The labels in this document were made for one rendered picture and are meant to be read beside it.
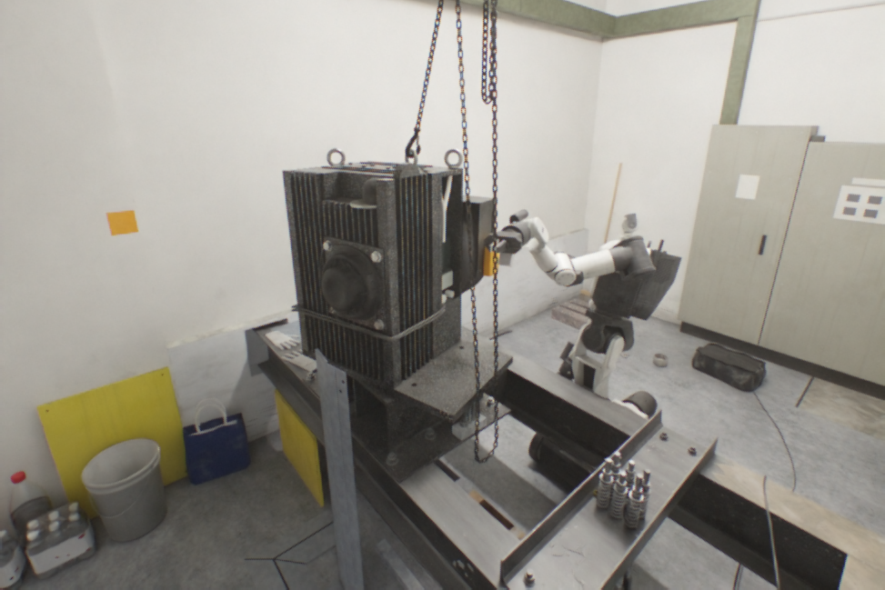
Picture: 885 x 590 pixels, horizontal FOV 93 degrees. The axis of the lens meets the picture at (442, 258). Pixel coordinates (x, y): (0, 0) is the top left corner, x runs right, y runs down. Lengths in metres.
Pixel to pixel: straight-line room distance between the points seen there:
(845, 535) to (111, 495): 2.61
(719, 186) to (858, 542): 2.64
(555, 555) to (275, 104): 2.24
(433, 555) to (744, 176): 3.23
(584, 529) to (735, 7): 3.60
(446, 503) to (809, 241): 3.09
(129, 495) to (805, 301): 4.13
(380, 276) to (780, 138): 3.08
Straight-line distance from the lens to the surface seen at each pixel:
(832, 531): 1.81
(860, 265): 3.82
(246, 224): 2.46
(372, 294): 1.36
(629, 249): 1.73
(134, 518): 2.55
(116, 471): 2.69
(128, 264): 2.34
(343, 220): 1.44
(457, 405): 1.45
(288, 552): 2.30
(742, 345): 4.23
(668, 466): 1.76
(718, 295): 4.05
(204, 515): 2.60
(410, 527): 1.76
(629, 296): 1.89
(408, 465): 1.59
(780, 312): 3.98
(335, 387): 1.41
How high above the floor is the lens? 1.77
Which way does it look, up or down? 18 degrees down
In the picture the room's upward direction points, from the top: straight up
